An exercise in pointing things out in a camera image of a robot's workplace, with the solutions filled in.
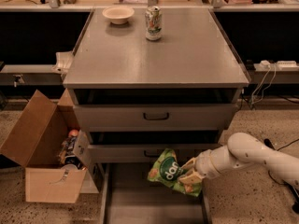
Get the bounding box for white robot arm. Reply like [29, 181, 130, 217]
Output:
[178, 133, 299, 189]

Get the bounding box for open cardboard box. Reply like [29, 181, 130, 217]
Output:
[1, 91, 98, 203]

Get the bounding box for grey metal drawer cabinet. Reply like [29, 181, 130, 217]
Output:
[63, 7, 251, 164]

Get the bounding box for white power strip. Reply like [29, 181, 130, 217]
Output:
[277, 61, 298, 69]

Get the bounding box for grey top drawer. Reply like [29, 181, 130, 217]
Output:
[71, 89, 240, 132]

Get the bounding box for grey drawer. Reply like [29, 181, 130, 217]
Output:
[71, 89, 240, 132]
[99, 163, 212, 224]
[89, 131, 220, 163]

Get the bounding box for items inside cardboard box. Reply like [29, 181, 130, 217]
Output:
[58, 129, 84, 169]

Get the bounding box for green rice chip bag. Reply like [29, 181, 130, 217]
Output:
[148, 148, 202, 197]

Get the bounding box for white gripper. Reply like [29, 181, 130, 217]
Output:
[178, 149, 217, 185]

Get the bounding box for white green soda can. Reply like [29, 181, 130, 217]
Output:
[145, 6, 162, 41]

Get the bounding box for grey bottom drawer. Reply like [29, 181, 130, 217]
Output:
[99, 163, 212, 224]

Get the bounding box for grey middle drawer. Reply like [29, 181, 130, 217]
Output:
[89, 131, 220, 163]

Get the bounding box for white paper bowl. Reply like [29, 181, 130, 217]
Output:
[102, 6, 135, 25]

